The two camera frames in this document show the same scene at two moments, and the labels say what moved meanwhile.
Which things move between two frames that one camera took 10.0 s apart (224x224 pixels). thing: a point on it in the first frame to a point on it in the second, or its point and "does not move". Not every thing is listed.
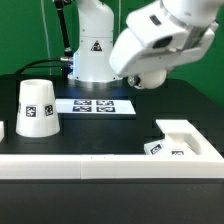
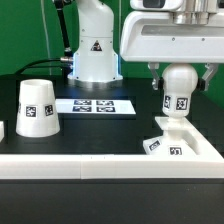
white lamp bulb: [153, 79] to [179, 81]
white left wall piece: [2, 130] does not move
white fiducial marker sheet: [95, 106] does not move
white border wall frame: [207, 164] does not move
